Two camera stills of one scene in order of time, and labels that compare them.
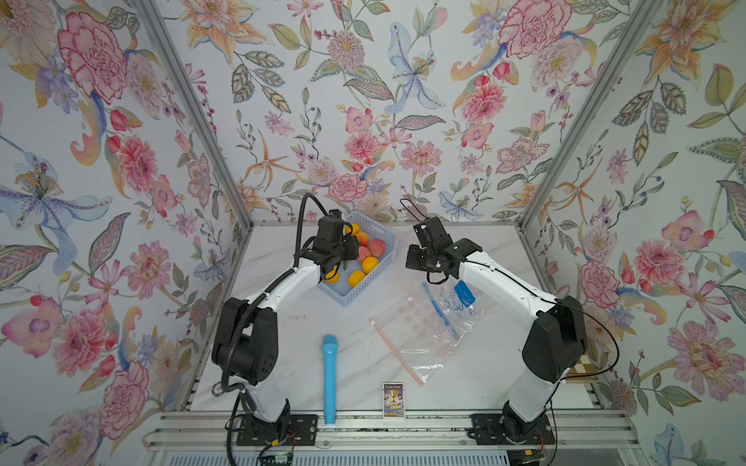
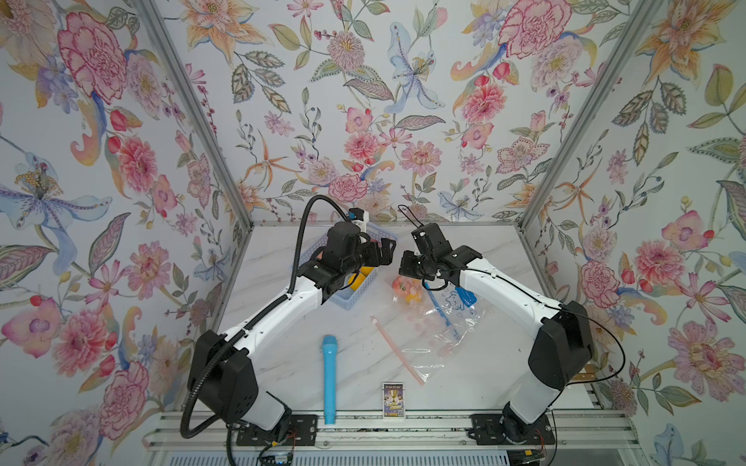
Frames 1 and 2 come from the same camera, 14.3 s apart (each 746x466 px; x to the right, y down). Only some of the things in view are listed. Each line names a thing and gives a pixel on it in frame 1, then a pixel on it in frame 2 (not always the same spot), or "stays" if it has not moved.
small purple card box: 393,400 stays
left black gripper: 353,249 → 386,256
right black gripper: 413,258 stays
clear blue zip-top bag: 458,318 stays
